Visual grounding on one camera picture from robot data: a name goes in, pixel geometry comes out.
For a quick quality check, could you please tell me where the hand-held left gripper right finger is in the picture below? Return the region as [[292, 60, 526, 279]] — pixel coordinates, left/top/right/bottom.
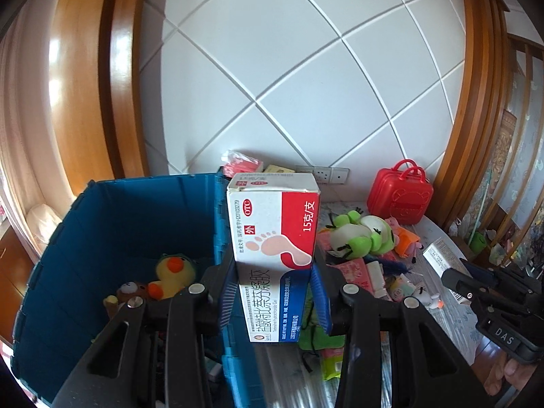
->
[[309, 263, 498, 408]]

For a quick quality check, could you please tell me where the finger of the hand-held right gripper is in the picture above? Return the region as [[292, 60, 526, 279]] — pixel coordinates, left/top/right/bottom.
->
[[462, 260, 528, 287], [441, 269, 483, 304]]

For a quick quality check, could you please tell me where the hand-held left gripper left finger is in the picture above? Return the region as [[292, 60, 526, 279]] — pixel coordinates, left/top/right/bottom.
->
[[50, 259, 239, 408]]

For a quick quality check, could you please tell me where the white grey carton box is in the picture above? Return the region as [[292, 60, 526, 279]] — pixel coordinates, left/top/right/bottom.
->
[[422, 238, 470, 304]]

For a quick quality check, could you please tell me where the white red medicine box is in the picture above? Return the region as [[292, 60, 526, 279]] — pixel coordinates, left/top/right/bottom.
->
[[226, 173, 320, 343]]

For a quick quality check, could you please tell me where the blue plastic storage container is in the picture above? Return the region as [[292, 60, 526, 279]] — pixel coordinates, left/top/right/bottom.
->
[[11, 172, 264, 408]]

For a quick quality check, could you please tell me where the person's right hand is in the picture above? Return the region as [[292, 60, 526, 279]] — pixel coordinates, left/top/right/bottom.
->
[[484, 346, 536, 398]]

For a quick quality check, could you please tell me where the green cloth pouch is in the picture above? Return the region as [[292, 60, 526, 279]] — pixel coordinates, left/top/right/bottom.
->
[[297, 323, 347, 351]]

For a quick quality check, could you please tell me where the white small packet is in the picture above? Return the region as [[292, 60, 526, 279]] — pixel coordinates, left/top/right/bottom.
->
[[365, 261, 387, 298]]

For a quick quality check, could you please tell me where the yellow duck plush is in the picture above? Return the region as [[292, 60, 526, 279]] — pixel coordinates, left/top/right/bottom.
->
[[147, 253, 196, 300]]

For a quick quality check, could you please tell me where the green tissue pack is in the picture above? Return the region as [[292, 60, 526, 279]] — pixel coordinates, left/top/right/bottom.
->
[[321, 348, 345, 381]]

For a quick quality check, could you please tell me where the pink pig plush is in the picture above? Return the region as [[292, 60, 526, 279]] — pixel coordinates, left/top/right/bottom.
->
[[385, 217, 426, 260]]

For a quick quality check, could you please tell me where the dark blue plush toy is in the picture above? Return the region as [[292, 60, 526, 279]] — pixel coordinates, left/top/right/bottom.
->
[[374, 255, 413, 275]]

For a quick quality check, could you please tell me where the green frog plush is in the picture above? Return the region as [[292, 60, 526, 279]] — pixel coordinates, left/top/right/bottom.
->
[[325, 209, 402, 261]]

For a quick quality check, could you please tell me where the brown bear plush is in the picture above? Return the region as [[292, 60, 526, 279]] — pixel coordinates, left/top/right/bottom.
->
[[116, 281, 150, 304]]

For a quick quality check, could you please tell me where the red mini suitcase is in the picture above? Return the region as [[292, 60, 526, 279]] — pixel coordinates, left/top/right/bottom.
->
[[367, 159, 434, 225]]

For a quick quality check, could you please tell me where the wrapped pink tissue pack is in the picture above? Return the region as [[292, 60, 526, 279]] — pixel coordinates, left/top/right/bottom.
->
[[221, 150, 264, 176]]

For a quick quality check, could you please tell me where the wooden cabinet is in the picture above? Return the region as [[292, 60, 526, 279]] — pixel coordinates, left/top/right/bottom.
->
[[0, 225, 41, 349]]

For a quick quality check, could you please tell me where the pale pink curtain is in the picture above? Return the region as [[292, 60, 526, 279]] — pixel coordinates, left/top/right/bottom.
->
[[0, 21, 73, 264]]

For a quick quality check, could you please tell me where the wooden curved frame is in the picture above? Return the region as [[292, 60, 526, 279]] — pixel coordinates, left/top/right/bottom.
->
[[431, 0, 511, 230]]

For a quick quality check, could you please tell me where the wooden door frame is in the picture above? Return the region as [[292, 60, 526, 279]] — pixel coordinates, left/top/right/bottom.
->
[[55, 0, 171, 179]]

